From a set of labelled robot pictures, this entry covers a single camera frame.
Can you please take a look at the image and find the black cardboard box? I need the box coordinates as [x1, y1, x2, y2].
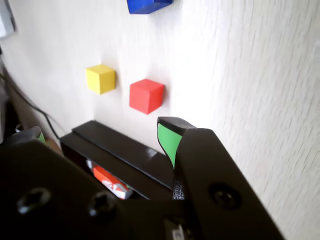
[59, 133, 174, 201]

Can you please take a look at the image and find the blue wooden cube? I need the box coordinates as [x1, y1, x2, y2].
[126, 0, 175, 15]

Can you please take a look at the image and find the red wooden cube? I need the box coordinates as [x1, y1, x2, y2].
[128, 78, 166, 116]

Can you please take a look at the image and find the yellow wooden cube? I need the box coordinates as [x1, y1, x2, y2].
[84, 63, 117, 96]

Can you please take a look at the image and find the grey flat panel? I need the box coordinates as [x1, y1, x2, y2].
[0, 0, 18, 40]

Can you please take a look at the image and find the orange white matchbox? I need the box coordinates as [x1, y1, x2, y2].
[85, 159, 134, 201]

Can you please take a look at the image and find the long black power cable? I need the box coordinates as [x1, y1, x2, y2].
[0, 71, 62, 139]

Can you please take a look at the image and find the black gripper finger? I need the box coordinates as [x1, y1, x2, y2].
[0, 125, 119, 240]
[156, 116, 286, 240]

